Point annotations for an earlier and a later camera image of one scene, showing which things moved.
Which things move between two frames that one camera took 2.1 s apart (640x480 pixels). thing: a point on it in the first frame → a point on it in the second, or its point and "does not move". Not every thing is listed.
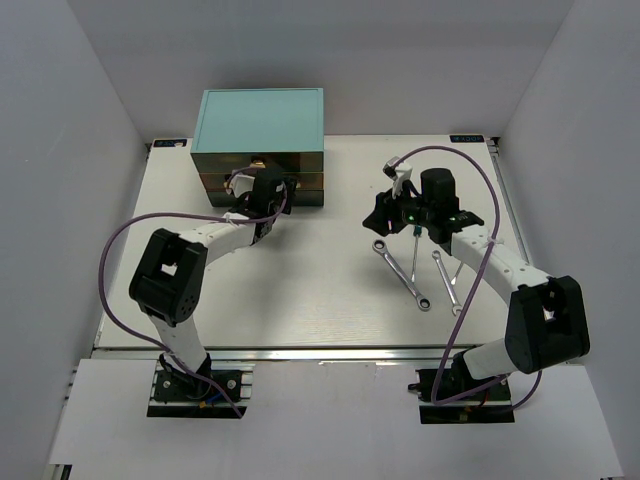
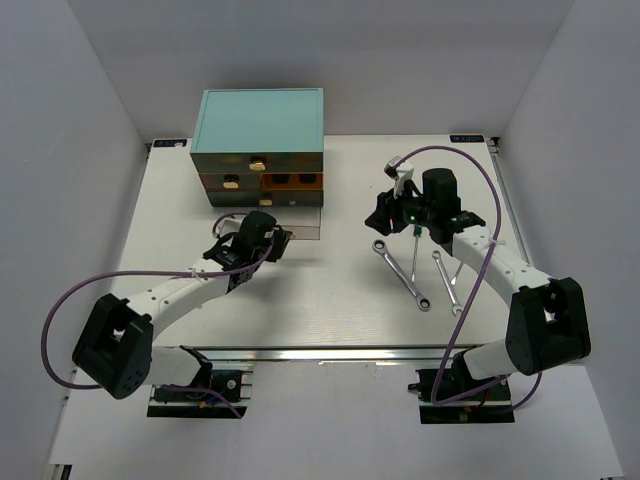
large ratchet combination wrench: [423, 303] does not move
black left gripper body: [289, 183] → [279, 240]
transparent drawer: [312, 180] → [304, 222]
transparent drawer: [300, 198] does not move
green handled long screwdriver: [417, 230] does not move
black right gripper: [386, 210] does not move
